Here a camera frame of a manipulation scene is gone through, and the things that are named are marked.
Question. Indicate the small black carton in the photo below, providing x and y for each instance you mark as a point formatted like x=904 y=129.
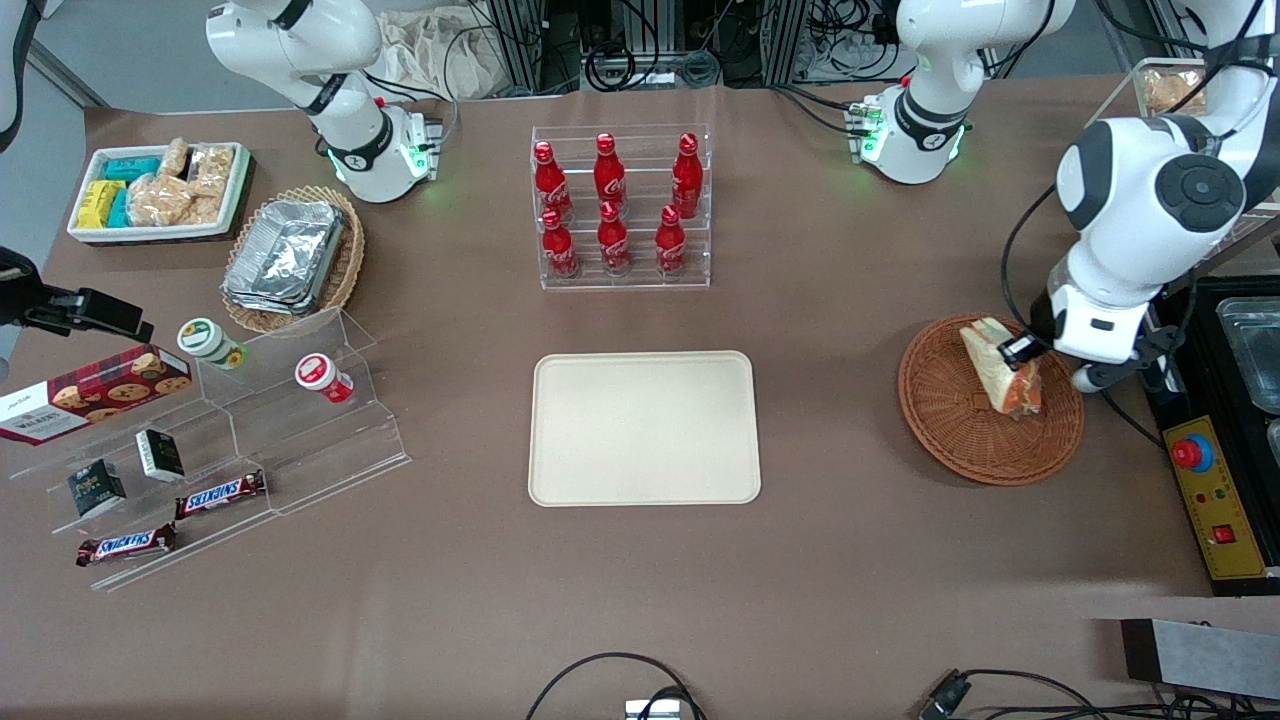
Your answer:
x=160 y=455
x=97 y=488

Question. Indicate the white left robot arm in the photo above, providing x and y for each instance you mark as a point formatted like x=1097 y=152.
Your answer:
x=1130 y=180

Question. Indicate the yellow snack packet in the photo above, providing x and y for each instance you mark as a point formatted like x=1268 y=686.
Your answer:
x=98 y=203

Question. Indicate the Snickers chocolate bar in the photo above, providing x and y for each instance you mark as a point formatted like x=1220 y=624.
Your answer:
x=220 y=494
x=127 y=545

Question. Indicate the black appliance with yellow panel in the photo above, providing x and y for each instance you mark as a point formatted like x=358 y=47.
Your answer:
x=1215 y=520

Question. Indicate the red cola bottle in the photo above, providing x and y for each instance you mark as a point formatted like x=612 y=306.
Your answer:
x=687 y=178
x=560 y=250
x=609 y=172
x=549 y=185
x=670 y=245
x=613 y=243

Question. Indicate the oval tan wicker basket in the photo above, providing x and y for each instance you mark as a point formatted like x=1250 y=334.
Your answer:
x=350 y=260

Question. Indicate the green lid yogurt cup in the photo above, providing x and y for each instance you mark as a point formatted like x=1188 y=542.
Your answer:
x=205 y=340

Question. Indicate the clear bag of fried snacks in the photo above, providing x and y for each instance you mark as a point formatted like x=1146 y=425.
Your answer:
x=1172 y=90

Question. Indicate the stack of foil containers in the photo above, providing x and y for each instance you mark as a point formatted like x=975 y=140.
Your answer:
x=285 y=255

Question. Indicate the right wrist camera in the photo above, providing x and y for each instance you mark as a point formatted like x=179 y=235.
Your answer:
x=110 y=315

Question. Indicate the teal snack packet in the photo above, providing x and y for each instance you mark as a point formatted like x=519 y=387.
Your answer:
x=119 y=208
x=132 y=168

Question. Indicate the aluminium frame post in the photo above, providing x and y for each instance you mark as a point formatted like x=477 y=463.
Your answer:
x=520 y=45
x=785 y=40

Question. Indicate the beige plastic tray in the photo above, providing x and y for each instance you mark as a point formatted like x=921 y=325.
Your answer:
x=640 y=430

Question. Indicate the triangle sandwich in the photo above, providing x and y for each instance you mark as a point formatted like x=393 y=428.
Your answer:
x=995 y=375

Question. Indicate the red Walkers cookie box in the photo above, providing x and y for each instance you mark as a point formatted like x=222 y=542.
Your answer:
x=95 y=395

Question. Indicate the clear acrylic stepped riser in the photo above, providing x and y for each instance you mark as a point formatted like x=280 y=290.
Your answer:
x=320 y=450
x=130 y=580

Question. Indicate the clear acrylic bottle rack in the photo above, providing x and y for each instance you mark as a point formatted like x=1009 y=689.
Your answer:
x=640 y=282

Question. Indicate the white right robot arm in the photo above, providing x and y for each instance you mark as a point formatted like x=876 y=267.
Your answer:
x=340 y=110

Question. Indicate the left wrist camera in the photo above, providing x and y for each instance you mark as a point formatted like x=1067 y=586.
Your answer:
x=1088 y=378

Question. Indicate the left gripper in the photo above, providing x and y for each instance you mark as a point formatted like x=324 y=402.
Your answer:
x=1040 y=322

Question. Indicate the beige cloth bag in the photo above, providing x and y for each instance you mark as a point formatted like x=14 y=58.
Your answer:
x=440 y=55

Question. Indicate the white rectangular snack bin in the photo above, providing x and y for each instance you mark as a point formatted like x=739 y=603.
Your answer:
x=150 y=232

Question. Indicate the small silver device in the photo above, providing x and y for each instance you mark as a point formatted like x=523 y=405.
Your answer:
x=652 y=710

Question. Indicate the steel pan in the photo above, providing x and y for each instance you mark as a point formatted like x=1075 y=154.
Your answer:
x=1255 y=350

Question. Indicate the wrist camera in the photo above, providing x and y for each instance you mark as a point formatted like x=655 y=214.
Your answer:
x=110 y=315
x=1088 y=378

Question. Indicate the clear bag of puffed snacks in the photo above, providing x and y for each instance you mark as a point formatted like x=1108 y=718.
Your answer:
x=212 y=170
x=175 y=158
x=207 y=210
x=158 y=200

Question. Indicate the round brown wicker basket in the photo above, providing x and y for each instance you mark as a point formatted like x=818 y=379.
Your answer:
x=950 y=440

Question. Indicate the grey flat box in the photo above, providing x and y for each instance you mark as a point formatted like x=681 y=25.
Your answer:
x=1200 y=655

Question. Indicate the red lid yogurt cup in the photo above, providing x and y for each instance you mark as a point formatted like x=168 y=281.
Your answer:
x=318 y=375

